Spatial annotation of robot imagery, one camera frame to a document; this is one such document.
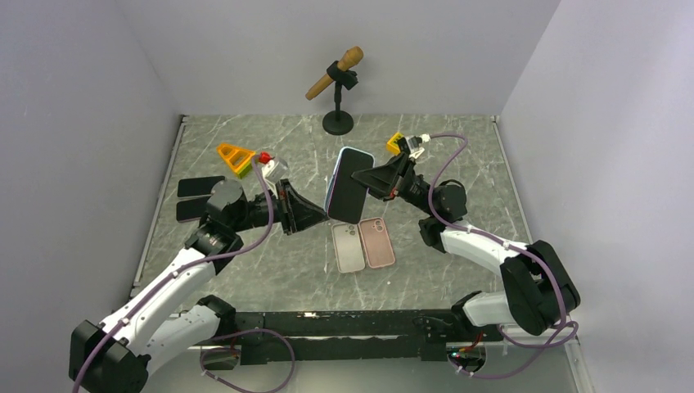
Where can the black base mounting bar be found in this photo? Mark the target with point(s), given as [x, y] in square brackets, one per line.
[424, 334]

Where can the black microphone stand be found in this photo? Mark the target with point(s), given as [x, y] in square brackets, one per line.
[338, 122]

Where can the yellow toy brick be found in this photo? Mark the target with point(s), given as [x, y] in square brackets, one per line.
[396, 143]

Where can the beige phone case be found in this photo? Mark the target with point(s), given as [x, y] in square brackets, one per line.
[348, 248]

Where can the phone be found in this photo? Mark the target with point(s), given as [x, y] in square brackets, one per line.
[345, 198]
[377, 246]

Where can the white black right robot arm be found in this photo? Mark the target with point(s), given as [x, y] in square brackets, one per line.
[537, 293]

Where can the orange green toy block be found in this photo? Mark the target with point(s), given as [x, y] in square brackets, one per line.
[238, 159]

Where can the wooden microphone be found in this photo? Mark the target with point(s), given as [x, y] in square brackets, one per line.
[338, 72]

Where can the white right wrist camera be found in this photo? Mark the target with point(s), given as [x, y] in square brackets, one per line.
[415, 145]

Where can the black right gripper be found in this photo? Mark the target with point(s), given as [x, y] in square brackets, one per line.
[381, 182]

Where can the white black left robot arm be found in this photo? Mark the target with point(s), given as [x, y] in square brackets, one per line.
[121, 352]

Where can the black smartphone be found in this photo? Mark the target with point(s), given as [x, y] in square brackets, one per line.
[191, 209]
[197, 187]

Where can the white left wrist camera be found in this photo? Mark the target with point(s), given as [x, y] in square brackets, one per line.
[273, 168]

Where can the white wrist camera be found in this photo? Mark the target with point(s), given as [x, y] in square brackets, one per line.
[415, 145]
[273, 168]

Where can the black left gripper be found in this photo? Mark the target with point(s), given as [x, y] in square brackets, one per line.
[295, 211]

